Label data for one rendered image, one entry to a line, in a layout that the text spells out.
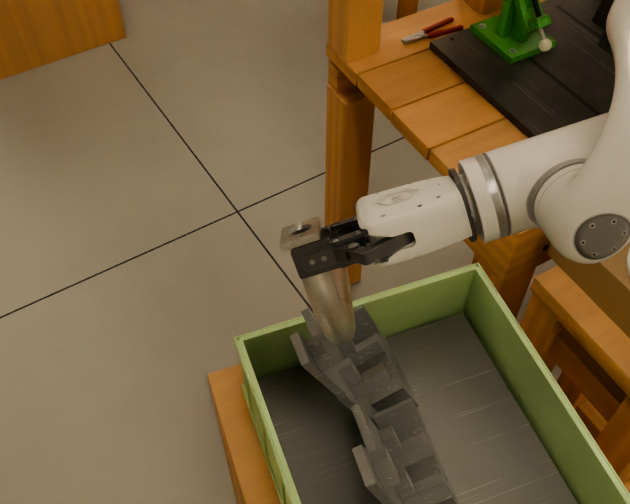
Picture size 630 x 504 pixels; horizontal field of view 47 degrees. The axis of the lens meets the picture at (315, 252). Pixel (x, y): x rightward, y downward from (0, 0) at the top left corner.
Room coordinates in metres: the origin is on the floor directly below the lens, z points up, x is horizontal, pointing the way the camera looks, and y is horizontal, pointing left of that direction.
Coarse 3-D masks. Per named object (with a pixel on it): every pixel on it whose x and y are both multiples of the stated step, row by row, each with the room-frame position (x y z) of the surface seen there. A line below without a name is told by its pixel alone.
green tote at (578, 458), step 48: (432, 288) 0.69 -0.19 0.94; (480, 288) 0.69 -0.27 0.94; (240, 336) 0.59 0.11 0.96; (288, 336) 0.61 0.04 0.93; (384, 336) 0.67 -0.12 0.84; (480, 336) 0.66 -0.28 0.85; (528, 384) 0.54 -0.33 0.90; (576, 432) 0.44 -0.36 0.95; (288, 480) 0.37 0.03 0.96; (576, 480) 0.40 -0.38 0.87
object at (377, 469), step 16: (368, 416) 0.44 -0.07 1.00; (368, 432) 0.40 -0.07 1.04; (368, 448) 0.38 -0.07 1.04; (384, 448) 0.33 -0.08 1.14; (432, 448) 0.44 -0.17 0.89; (368, 464) 0.31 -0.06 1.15; (384, 464) 0.31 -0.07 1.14; (416, 464) 0.41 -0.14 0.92; (432, 464) 0.40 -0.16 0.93; (368, 480) 0.29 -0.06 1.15; (384, 480) 0.30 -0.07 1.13; (416, 480) 0.38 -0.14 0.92; (384, 496) 0.29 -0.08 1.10; (448, 496) 0.36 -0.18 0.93
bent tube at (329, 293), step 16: (304, 224) 0.48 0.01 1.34; (320, 224) 0.48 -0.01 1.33; (288, 240) 0.45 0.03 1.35; (304, 240) 0.45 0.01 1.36; (336, 272) 0.56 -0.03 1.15; (320, 288) 0.43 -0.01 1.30; (336, 288) 0.52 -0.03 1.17; (320, 304) 0.42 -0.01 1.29; (336, 304) 0.42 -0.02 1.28; (352, 304) 0.50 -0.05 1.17; (320, 320) 0.41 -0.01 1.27; (336, 320) 0.41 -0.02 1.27; (352, 320) 0.46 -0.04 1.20; (336, 336) 0.41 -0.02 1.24; (352, 336) 0.43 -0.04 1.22
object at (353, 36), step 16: (336, 0) 1.42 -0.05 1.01; (352, 0) 1.38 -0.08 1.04; (368, 0) 1.40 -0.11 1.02; (464, 0) 1.62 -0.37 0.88; (480, 0) 1.57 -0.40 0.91; (496, 0) 1.58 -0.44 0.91; (336, 16) 1.41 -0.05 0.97; (352, 16) 1.38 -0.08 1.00; (368, 16) 1.40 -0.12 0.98; (336, 32) 1.41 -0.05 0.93; (352, 32) 1.38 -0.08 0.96; (368, 32) 1.40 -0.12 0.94; (336, 48) 1.41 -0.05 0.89; (352, 48) 1.38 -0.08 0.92; (368, 48) 1.40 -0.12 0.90
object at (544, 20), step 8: (520, 0) 1.41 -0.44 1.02; (536, 0) 1.40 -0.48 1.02; (520, 8) 1.40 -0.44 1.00; (536, 8) 1.39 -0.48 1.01; (520, 16) 1.39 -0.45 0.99; (528, 16) 1.39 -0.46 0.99; (536, 16) 1.38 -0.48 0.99; (544, 16) 1.37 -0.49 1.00; (528, 24) 1.38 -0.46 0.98; (536, 24) 1.36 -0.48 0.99; (544, 24) 1.36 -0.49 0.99; (528, 32) 1.37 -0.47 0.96
